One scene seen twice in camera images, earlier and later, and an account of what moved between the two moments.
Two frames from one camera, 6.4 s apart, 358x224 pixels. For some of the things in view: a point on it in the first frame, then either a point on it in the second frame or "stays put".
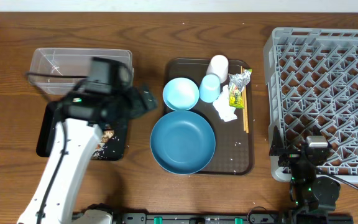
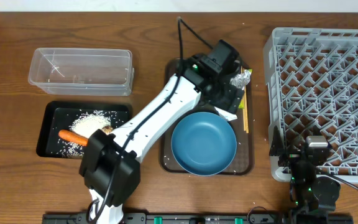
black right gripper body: x=290 y=155 stays put
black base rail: x=217 y=218 stays put
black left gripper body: x=132 y=104 to x=224 y=94
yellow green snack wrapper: x=238 y=82 stays put
